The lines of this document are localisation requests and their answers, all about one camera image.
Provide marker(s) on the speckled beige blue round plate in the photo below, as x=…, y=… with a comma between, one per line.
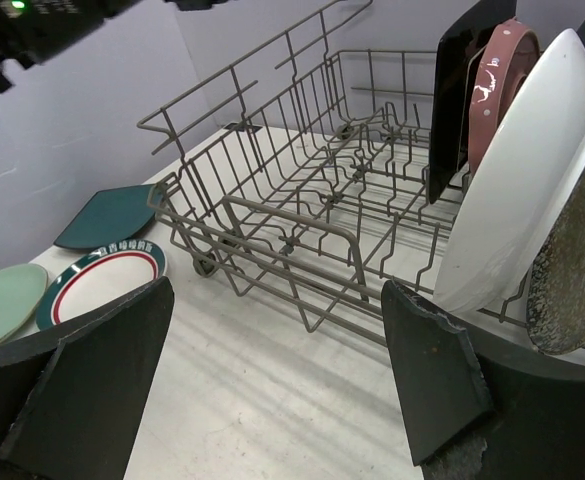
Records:
x=556, y=300

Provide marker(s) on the white oval plate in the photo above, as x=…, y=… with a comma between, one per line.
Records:
x=526, y=176

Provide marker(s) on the white plate teal red rim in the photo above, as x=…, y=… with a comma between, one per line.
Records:
x=98, y=278

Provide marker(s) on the beige square flower plate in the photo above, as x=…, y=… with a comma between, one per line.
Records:
x=459, y=53

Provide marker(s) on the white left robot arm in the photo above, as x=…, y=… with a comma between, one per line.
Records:
x=35, y=31

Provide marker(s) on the grey wire dish rack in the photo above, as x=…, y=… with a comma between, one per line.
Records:
x=329, y=199

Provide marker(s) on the light green round plate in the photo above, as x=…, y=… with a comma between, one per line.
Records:
x=21, y=289

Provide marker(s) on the pink polka dot plate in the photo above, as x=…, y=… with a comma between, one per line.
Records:
x=509, y=56

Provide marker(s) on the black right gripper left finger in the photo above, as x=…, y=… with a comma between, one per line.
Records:
x=72, y=397

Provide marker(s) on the teal square plate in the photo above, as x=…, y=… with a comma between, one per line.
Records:
x=110, y=216

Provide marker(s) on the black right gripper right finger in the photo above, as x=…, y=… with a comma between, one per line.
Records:
x=476, y=406

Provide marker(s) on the left blue label sticker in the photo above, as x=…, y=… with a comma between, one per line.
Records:
x=242, y=127

